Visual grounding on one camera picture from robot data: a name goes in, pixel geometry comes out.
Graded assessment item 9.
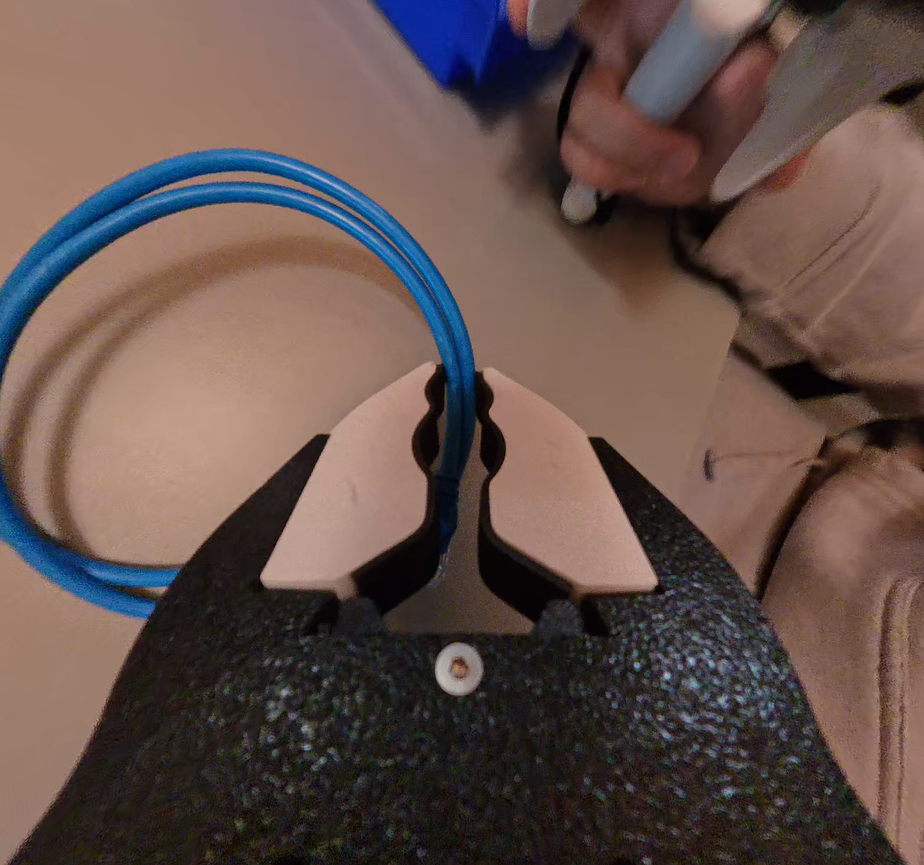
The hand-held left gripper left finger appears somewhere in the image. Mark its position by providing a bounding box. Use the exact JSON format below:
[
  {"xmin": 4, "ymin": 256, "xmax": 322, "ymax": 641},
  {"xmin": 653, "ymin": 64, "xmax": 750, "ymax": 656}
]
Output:
[{"xmin": 260, "ymin": 361, "xmax": 445, "ymax": 615}]

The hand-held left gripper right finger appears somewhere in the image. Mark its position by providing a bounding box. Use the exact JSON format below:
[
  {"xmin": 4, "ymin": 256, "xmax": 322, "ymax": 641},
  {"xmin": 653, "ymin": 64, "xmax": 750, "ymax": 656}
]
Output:
[{"xmin": 475, "ymin": 367, "xmax": 659, "ymax": 622}]

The blue network cable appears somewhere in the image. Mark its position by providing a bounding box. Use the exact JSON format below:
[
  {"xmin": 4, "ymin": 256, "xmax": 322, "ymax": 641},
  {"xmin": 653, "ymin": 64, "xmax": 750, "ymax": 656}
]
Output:
[{"xmin": 0, "ymin": 149, "xmax": 479, "ymax": 620}]

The person's right hand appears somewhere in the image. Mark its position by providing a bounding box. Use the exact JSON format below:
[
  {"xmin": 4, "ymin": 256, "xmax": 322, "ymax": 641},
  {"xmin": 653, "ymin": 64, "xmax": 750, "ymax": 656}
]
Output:
[{"xmin": 505, "ymin": 0, "xmax": 809, "ymax": 207}]

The person's beige clothing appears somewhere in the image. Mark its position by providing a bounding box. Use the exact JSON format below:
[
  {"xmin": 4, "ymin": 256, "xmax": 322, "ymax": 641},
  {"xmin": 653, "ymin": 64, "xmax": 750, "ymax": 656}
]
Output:
[{"xmin": 682, "ymin": 356, "xmax": 924, "ymax": 865}]

